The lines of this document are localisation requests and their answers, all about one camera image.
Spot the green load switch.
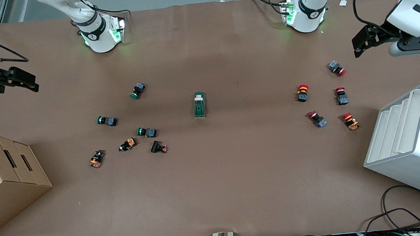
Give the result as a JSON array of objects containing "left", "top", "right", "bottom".
[{"left": 192, "top": 91, "right": 208, "bottom": 119}]

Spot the red mushroom button grey block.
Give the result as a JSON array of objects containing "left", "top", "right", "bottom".
[
  {"left": 307, "top": 109, "right": 328, "bottom": 130},
  {"left": 335, "top": 87, "right": 350, "bottom": 106},
  {"left": 328, "top": 59, "right": 347, "bottom": 78}
]

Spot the red mushroom button orange block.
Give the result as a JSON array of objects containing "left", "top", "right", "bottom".
[
  {"left": 341, "top": 111, "right": 361, "bottom": 132},
  {"left": 296, "top": 84, "right": 311, "bottom": 103}
]

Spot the brown table cover sheet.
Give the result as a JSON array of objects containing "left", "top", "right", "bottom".
[{"left": 0, "top": 0, "right": 420, "bottom": 236}]

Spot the green push button switch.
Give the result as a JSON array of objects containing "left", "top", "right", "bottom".
[
  {"left": 129, "top": 82, "right": 147, "bottom": 100},
  {"left": 96, "top": 114, "right": 118, "bottom": 128},
  {"left": 136, "top": 126, "right": 158, "bottom": 139}
]

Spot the black orange selector switch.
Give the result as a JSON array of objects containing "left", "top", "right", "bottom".
[
  {"left": 88, "top": 149, "right": 106, "bottom": 169},
  {"left": 118, "top": 138, "right": 138, "bottom": 153}
]

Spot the black switch with red lamp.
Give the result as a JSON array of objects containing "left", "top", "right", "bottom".
[{"left": 150, "top": 139, "right": 169, "bottom": 155}]

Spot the black looped cable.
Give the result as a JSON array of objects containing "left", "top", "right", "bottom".
[{"left": 379, "top": 183, "right": 420, "bottom": 232}]

